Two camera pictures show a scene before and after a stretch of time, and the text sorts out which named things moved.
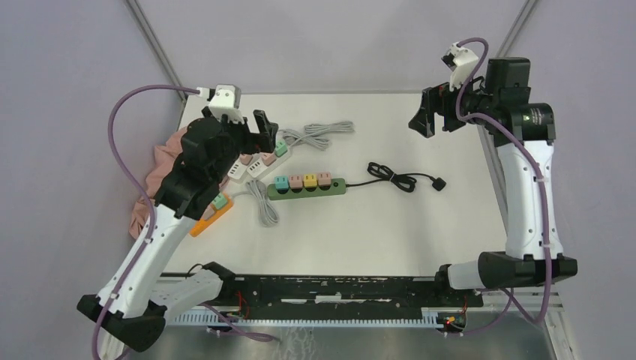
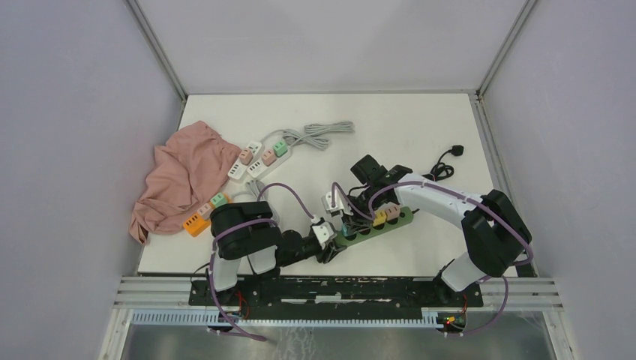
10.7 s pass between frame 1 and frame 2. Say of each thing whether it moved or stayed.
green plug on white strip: stayed
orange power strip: stayed
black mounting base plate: stayed
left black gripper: moved
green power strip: moved
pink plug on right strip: stayed
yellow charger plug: moved
